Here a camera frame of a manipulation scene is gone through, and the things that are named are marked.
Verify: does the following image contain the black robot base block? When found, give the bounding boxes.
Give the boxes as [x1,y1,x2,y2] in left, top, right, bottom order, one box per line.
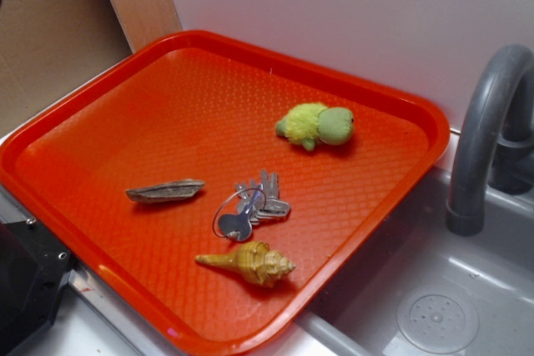
[1,218,74,355]

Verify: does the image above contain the green plush turtle toy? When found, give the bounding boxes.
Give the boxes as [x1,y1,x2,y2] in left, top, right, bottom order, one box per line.
[275,103,355,152]

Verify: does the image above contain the orange plastic tray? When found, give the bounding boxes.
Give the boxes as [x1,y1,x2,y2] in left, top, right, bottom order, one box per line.
[1,31,450,355]

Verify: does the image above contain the brown wooden driftwood piece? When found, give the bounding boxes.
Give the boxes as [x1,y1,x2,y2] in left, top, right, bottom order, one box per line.
[125,178,205,204]

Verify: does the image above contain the yellow conch seashell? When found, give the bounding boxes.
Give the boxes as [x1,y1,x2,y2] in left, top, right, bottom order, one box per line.
[194,241,296,288]

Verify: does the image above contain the grey toy sink basin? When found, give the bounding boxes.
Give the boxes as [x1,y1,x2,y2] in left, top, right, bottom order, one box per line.
[298,168,533,355]

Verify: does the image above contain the grey toy sink faucet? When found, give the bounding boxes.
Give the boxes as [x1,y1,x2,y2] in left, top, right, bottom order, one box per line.
[446,44,533,237]

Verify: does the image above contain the silver keys on ring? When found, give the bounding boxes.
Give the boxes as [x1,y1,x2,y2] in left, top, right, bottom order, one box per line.
[212,169,291,242]

